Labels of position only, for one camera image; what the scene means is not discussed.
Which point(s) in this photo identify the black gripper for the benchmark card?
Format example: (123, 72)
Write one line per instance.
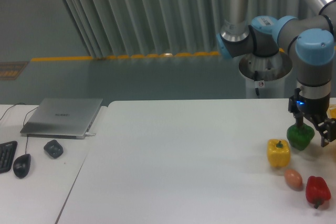
(314, 110)

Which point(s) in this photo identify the green bell pepper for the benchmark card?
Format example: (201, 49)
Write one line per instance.
(300, 137)

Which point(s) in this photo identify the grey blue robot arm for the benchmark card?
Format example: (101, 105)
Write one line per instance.
(308, 43)

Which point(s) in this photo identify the yellow basket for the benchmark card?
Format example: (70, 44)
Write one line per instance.
(331, 111)

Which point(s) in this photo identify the yellow bell pepper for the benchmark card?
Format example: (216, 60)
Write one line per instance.
(278, 153)

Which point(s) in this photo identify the brown egg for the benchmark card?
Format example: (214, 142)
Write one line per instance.
(293, 178)

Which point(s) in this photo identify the red bell pepper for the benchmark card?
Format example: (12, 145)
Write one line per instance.
(317, 191)

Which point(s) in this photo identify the grey pleated curtain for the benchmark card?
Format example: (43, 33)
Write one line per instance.
(151, 27)

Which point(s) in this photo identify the silver closed laptop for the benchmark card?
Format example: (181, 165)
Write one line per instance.
(62, 118)

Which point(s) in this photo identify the small black device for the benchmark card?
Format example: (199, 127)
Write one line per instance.
(53, 149)

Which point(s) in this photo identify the black computer mouse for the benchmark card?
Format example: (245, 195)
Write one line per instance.
(21, 166)

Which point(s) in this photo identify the black keyboard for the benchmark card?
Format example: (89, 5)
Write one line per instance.
(7, 153)

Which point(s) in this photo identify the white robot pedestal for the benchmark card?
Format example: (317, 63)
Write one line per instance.
(265, 82)

